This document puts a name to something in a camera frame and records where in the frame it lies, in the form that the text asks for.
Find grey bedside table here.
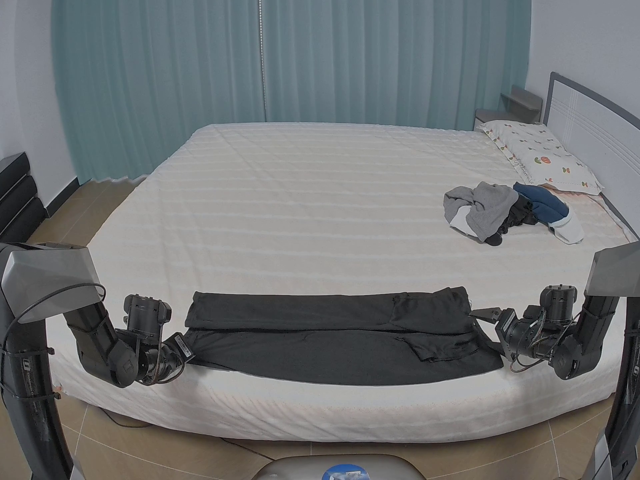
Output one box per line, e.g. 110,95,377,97
474,84,543,131

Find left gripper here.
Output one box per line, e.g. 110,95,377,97
159,332,197,369

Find black cable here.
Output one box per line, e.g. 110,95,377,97
7,283,107,354

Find bed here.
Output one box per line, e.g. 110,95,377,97
47,71,640,443

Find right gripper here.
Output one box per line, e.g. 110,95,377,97
470,306,532,356

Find white printed pillow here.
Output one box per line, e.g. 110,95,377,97
475,119,603,196

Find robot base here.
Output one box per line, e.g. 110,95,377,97
252,455,418,480

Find pile of clothes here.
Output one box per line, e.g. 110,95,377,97
443,180,585,246

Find black chest of drawers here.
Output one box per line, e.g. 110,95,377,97
0,152,48,241

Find black T-shirt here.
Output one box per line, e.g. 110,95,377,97
182,286,505,385

